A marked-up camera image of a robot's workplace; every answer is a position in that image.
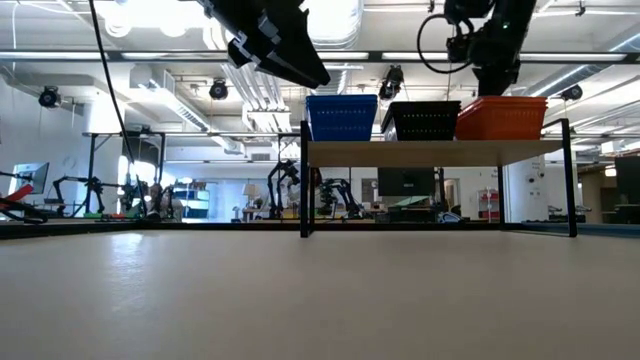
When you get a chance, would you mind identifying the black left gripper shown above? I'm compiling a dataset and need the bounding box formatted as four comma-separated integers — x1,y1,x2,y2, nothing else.
197,0,331,90

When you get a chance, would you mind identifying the wooden shelf with black legs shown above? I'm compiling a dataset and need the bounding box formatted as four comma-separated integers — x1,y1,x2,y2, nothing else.
299,118,579,239

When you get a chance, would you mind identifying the black ceiling spotlight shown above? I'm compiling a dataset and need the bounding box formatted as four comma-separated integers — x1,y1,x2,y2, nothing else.
559,84,584,103
38,85,62,110
378,64,405,101
208,78,229,101

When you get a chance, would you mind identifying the red and white cart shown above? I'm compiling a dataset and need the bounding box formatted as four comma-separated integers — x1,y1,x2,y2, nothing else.
477,188,500,220

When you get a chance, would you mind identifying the black background screen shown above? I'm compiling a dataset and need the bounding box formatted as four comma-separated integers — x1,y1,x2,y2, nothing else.
377,167,437,197

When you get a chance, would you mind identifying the black overhead light bar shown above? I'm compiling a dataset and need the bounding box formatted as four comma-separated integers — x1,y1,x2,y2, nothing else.
0,48,640,64

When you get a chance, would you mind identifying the white table lamp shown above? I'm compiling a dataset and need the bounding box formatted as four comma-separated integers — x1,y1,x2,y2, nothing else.
242,183,259,221

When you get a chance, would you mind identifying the dark cabinet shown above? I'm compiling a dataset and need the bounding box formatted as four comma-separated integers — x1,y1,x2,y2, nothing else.
614,155,640,225

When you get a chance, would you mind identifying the blue storage rack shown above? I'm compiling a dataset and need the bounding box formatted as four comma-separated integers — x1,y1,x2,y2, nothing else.
172,187,211,219

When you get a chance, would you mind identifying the grey computer monitor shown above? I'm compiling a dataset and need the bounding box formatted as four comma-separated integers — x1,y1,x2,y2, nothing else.
12,161,51,196

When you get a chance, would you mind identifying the red plastic part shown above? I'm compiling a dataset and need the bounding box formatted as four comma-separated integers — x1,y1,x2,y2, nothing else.
0,183,34,204

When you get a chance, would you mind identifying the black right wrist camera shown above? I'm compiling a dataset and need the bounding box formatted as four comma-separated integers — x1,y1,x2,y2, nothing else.
446,33,474,64

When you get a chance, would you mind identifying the round silver ventilation duct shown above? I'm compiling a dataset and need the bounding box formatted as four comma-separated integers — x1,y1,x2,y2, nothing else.
299,0,366,96

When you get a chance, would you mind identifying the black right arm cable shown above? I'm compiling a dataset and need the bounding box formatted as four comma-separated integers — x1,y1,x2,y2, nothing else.
417,13,474,75

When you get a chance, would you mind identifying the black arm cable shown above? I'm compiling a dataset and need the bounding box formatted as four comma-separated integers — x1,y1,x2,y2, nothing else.
87,0,136,166
417,13,474,75

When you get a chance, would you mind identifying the white rectangular air duct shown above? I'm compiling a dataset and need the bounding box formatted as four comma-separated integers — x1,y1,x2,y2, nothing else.
129,64,244,156

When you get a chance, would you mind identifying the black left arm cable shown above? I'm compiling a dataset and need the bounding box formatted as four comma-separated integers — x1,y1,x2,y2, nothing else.
87,0,136,166

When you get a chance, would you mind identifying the black background station frame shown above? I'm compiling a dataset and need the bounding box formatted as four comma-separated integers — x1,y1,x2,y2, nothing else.
82,130,167,217

